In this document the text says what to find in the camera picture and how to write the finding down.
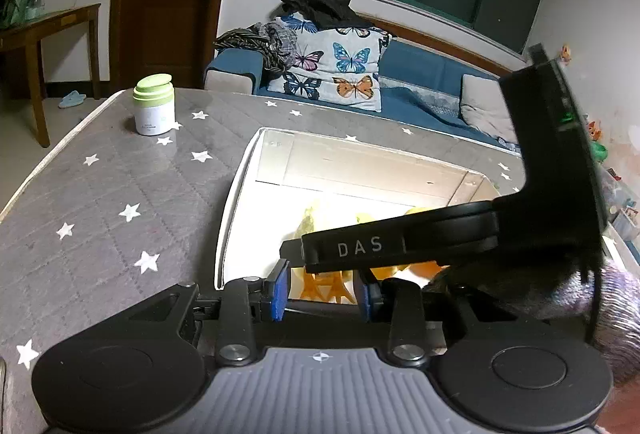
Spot white jar with green lid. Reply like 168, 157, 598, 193
132, 74, 177, 137

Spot black clothes pile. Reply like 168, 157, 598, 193
280, 0, 373, 32

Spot blue sofa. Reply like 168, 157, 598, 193
202, 34, 523, 157

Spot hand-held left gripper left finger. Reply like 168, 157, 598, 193
122, 259, 292, 367

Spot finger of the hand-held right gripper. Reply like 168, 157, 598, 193
279, 238, 306, 261

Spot white storage bin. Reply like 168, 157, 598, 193
607, 209, 640, 259

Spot brown wooden door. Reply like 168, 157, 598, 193
111, 0, 236, 89

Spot orange soft packet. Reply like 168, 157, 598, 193
372, 264, 451, 287

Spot grey star tablecloth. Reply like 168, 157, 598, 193
0, 88, 523, 434

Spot dark plaid clothes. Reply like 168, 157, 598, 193
214, 21, 301, 77

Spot pale green bag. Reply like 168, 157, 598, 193
0, 0, 46, 27

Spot yellow plush chick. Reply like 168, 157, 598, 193
292, 201, 357, 303

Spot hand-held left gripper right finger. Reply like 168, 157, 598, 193
356, 270, 506, 365

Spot butterfly print pillow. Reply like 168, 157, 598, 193
274, 12, 392, 75
266, 66, 383, 113

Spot blue slipper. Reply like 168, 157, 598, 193
58, 90, 88, 109

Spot brown wooden desk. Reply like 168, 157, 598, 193
0, 4, 103, 149

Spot white cardboard box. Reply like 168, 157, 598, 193
214, 126, 523, 305

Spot grey cushion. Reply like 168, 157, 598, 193
459, 74, 521, 142

